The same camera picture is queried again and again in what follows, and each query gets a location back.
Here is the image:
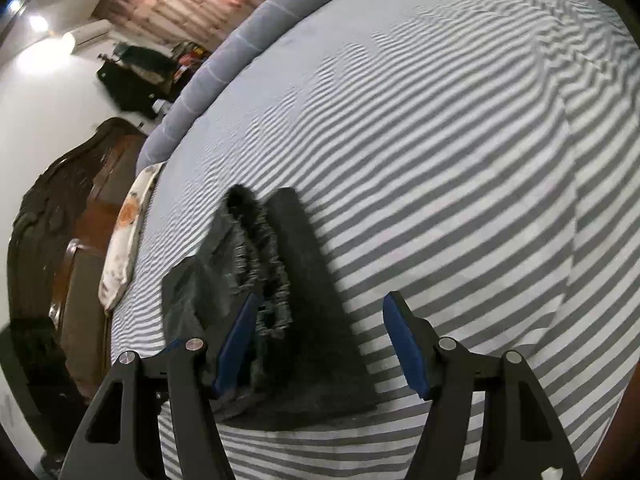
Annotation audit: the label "floral print pillow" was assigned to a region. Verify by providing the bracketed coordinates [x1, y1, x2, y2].
[97, 162, 163, 316]

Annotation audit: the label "white air conditioner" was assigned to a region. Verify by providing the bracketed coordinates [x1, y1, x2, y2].
[62, 20, 112, 55]

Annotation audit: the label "red clutter pile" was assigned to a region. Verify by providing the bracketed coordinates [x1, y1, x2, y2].
[172, 40, 211, 81]

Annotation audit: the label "black bag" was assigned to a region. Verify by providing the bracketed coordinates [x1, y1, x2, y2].
[96, 44, 181, 114]

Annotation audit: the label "dark grey pants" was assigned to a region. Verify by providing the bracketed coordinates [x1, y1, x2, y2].
[161, 184, 379, 432]

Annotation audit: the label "grey bolster pillow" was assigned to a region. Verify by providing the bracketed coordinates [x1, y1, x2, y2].
[136, 0, 374, 171]

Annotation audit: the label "grey striped bed sheet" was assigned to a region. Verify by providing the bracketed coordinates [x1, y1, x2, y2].
[107, 0, 640, 480]

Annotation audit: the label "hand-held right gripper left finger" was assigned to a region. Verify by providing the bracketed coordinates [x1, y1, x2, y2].
[62, 291, 261, 480]

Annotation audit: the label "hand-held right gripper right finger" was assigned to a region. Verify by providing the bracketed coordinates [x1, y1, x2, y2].
[382, 291, 584, 480]

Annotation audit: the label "carved wooden headboard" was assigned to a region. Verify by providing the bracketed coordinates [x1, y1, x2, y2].
[7, 117, 149, 456]

